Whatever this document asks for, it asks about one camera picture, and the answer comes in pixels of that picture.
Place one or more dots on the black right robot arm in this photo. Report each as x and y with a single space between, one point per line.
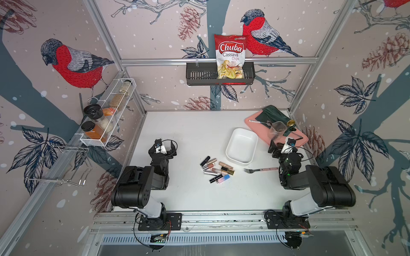
328 188

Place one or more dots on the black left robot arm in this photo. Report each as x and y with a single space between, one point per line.
134 186

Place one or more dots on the white handle utensil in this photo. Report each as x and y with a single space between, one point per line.
255 121

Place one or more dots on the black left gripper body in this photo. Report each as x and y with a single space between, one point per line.
168 156

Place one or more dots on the black lid spice jar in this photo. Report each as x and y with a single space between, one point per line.
95 113

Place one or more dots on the beige lipstick tube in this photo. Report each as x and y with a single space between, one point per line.
225 165

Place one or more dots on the metal wire hook rack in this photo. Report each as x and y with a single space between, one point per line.
69 165

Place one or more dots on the clear plastic cup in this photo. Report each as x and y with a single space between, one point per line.
277 130

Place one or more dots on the black wall basket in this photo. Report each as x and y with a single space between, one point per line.
202 74

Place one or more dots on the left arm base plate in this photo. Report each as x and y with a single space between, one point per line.
167 222

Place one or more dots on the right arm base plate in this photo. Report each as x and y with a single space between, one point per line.
277 220

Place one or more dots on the pink blue lipstick tube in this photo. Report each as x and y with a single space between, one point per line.
223 178

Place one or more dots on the orange spice jar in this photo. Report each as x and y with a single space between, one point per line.
92 131

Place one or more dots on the dark green folded cloth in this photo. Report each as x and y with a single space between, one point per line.
270 114

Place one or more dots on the silver coral lip gloss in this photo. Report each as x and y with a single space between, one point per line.
209 166

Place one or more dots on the silver lipstick tube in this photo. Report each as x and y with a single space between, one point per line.
210 173

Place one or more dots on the white plastic storage box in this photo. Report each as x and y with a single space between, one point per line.
242 146

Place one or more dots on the black gold-band lipstick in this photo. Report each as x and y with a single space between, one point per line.
214 179

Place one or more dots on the red cassava chips bag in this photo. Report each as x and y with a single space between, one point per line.
230 56

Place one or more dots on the tan cap lip gloss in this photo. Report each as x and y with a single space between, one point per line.
211 161

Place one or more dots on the pink clear lip gloss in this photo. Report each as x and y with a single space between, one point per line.
219 171

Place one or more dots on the gold spoon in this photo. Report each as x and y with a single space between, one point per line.
291 123

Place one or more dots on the pink rectangular tray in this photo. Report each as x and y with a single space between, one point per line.
266 133

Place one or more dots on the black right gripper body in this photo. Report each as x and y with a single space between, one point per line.
282 158

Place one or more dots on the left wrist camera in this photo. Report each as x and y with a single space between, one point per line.
159 147

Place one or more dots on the fork with pink handle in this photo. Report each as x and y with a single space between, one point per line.
250 171

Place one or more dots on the white wire spice rack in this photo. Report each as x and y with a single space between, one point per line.
113 107

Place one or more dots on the gold black lipstick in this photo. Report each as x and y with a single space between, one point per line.
227 171

